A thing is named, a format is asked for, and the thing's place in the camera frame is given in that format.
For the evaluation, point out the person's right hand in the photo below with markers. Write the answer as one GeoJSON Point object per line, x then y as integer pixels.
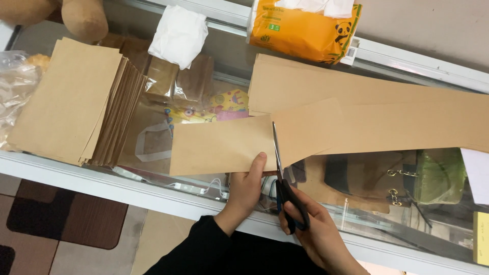
{"type": "Point", "coordinates": [324, 240]}

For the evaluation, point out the person's left hand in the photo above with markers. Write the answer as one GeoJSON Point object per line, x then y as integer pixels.
{"type": "Point", "coordinates": [241, 194]}

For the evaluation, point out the long brown paper strip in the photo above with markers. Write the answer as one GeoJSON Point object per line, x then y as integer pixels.
{"type": "Point", "coordinates": [221, 147]}

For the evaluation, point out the stack of long brown sheets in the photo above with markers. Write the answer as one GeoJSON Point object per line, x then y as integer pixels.
{"type": "Point", "coordinates": [305, 84]}

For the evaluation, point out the yellow sticky note pad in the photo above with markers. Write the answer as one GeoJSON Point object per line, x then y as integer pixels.
{"type": "Point", "coordinates": [481, 238]}

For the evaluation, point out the glass display counter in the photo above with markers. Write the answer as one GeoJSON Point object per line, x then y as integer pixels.
{"type": "Point", "coordinates": [76, 179]}

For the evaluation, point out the white paper sheet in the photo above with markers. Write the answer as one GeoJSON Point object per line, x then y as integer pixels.
{"type": "Point", "coordinates": [477, 175]}

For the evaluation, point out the brown floor mat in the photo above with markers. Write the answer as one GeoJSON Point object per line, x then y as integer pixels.
{"type": "Point", "coordinates": [76, 217]}

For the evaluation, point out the white folded napkin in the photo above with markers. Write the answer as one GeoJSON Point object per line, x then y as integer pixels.
{"type": "Point", "coordinates": [178, 34]}

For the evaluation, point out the orange tissue pack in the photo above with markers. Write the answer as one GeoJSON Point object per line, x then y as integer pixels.
{"type": "Point", "coordinates": [301, 32]}

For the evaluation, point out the stack of cut brown sheets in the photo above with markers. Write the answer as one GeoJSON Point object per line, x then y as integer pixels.
{"type": "Point", "coordinates": [68, 99]}

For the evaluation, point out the brown plush toy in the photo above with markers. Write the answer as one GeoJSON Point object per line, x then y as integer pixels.
{"type": "Point", "coordinates": [82, 17]}

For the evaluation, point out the clear plastic bag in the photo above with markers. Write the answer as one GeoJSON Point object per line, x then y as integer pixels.
{"type": "Point", "coordinates": [15, 88]}

